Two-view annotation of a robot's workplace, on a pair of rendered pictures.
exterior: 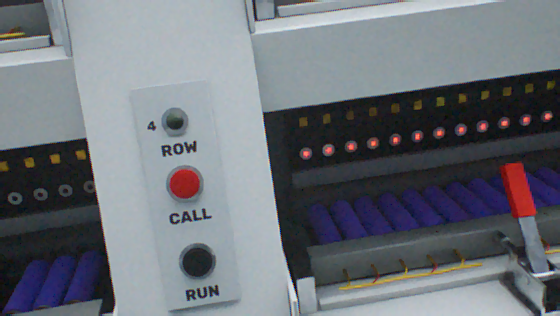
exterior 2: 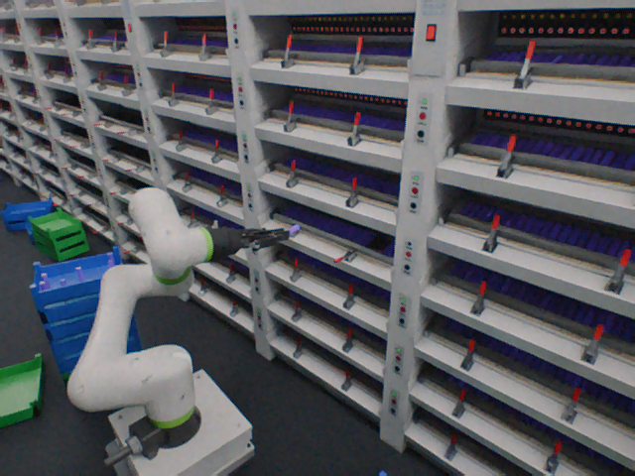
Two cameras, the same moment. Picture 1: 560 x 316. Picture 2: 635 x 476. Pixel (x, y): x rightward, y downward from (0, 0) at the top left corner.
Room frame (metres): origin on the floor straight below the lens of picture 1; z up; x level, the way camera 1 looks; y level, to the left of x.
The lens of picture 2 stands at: (-0.63, -0.56, 1.39)
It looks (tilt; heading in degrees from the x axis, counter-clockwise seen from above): 26 degrees down; 47
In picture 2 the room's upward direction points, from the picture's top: straight up
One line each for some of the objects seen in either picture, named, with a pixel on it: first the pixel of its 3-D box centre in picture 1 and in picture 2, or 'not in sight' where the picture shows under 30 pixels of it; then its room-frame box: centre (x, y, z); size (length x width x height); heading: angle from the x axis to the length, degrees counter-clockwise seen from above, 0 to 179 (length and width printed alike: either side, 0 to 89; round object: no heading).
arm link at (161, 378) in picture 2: not in sight; (162, 384); (-0.36, 0.34, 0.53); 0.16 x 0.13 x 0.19; 150
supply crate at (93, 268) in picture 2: not in sight; (79, 274); (-0.34, 1.12, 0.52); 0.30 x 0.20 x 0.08; 165
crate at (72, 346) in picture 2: not in sight; (94, 323); (-0.34, 1.12, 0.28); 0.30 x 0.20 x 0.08; 165
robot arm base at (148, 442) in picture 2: not in sight; (154, 429); (-0.41, 0.33, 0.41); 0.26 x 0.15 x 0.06; 3
